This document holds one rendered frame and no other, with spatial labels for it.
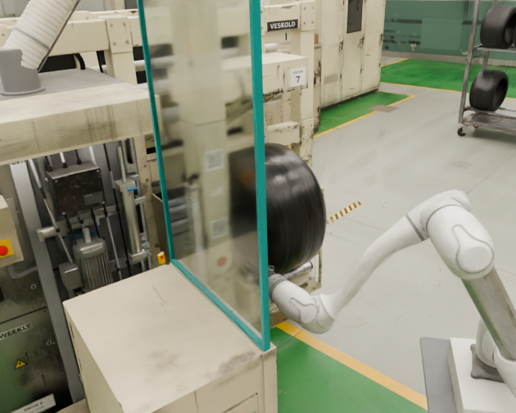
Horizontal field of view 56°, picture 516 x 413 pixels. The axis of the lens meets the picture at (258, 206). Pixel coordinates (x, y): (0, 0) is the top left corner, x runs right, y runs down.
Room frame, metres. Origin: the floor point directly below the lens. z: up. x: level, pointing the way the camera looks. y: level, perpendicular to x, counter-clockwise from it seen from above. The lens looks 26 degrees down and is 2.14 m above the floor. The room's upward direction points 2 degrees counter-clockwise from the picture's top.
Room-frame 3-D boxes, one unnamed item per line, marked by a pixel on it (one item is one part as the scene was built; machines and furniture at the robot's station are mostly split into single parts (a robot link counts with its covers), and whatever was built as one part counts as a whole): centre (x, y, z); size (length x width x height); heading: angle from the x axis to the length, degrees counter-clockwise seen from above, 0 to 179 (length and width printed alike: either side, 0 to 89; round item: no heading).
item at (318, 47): (6.81, -0.46, 0.62); 0.91 x 0.58 x 1.25; 137
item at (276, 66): (2.27, 0.05, 1.71); 0.61 x 0.25 x 0.15; 124
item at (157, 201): (2.15, 0.39, 1.05); 0.20 x 0.15 x 0.30; 124
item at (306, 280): (1.84, -0.09, 0.84); 0.36 x 0.09 x 0.06; 124
